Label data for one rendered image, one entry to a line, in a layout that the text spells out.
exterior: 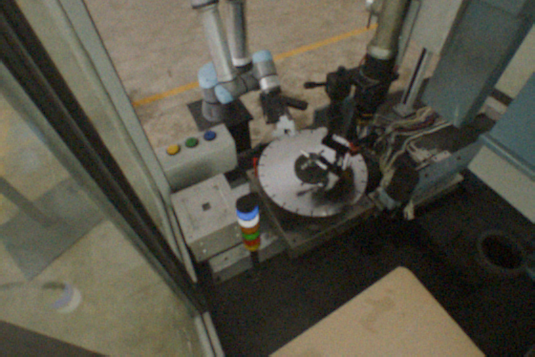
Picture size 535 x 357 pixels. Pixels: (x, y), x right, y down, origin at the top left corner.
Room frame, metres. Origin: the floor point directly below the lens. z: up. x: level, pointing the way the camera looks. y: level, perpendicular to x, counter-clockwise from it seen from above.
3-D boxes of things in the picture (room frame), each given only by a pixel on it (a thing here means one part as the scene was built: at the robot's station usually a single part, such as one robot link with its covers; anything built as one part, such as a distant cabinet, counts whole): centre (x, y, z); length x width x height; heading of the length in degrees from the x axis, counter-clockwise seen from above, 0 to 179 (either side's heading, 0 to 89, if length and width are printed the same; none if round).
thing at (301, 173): (0.57, -0.16, 0.96); 0.11 x 0.11 x 0.03
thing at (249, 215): (0.33, 0.04, 1.14); 0.05 x 0.04 x 0.03; 23
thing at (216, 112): (1.10, 0.18, 0.80); 0.15 x 0.15 x 0.10
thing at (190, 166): (0.75, 0.24, 0.82); 0.28 x 0.11 x 0.15; 113
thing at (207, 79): (1.10, 0.17, 0.91); 0.13 x 0.12 x 0.14; 121
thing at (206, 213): (0.49, 0.17, 0.82); 0.18 x 0.18 x 0.15; 23
